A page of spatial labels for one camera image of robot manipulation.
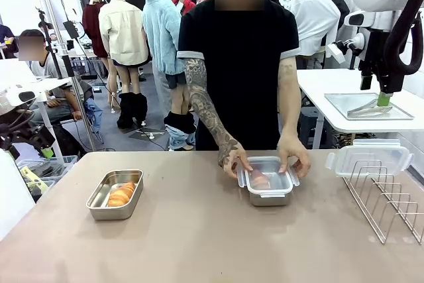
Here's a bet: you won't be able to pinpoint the metal serving tongs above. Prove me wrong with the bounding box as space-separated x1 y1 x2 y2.
346 103 394 119

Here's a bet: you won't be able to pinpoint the perforated metal baking tray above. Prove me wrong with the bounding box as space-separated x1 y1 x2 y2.
324 92 415 121

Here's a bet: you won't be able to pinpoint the clear plastic clip lid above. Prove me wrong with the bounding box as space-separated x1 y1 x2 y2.
237 156 301 198
325 139 414 178

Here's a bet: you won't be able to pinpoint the rectangular stainless steel container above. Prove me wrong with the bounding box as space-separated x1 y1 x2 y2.
248 156 294 207
85 169 144 221

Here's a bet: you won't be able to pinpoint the black left arm cable bundle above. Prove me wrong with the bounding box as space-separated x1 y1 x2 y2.
0 107 38 143

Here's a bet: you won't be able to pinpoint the person's tattooed right forearm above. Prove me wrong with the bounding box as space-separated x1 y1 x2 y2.
187 87 241 146

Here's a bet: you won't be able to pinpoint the person's left hand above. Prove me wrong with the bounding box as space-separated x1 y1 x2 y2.
276 133 311 178

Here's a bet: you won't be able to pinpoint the silver aluminium stand pole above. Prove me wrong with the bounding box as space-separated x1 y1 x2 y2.
34 0 97 152

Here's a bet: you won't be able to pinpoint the metal wire lid rack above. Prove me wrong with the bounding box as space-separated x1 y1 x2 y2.
343 159 424 245

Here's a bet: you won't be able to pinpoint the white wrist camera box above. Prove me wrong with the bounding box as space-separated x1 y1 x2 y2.
326 34 365 64

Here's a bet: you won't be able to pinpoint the mannequin in white shirt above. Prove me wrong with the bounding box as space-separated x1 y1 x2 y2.
280 0 342 57

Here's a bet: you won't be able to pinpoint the white side table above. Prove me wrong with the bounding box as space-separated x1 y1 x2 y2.
296 68 424 150

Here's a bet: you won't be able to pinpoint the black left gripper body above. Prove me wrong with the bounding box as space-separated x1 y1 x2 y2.
28 125 56 150

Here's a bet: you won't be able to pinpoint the golden croissant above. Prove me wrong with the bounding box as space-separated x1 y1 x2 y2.
250 168 271 190
107 182 136 207

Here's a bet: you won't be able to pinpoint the person in black t-shirt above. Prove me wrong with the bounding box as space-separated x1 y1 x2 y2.
177 0 301 151

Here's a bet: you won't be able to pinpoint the clear plastic storage bin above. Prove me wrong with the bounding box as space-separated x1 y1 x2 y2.
16 155 79 198

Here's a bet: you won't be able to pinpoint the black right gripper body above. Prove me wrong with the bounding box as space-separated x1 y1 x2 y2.
358 28 389 80

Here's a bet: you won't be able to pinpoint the blue denim garment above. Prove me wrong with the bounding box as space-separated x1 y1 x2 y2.
83 97 104 144

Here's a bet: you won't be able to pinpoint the mannequin in light blue jacket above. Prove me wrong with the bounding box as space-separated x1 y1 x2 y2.
141 0 199 152

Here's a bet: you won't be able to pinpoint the person's tattooed right hand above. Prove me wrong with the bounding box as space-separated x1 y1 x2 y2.
217 138 254 178

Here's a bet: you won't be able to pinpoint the black trousers at mannequin ankles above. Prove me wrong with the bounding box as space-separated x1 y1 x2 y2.
116 91 148 131

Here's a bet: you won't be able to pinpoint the mannequin in maroon top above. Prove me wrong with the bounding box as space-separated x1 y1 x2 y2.
81 0 111 105

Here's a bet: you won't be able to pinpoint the person's left forearm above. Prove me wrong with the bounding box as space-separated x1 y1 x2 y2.
277 93 303 139

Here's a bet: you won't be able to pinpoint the person in dark blue shirt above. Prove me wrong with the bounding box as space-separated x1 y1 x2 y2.
0 24 17 59

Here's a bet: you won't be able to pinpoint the white table with seated person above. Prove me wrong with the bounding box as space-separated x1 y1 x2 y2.
0 58 72 95

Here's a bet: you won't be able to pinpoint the black mannequin base plate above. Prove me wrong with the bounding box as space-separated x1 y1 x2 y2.
128 128 167 142

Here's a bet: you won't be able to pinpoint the seated person in grey shirt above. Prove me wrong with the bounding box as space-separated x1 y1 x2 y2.
18 29 94 125

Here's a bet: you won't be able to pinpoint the mannequin in cream jacket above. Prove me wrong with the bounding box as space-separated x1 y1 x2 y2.
98 0 150 98

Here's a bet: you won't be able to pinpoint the black tablet on stand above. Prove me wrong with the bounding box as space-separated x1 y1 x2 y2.
62 20 80 40

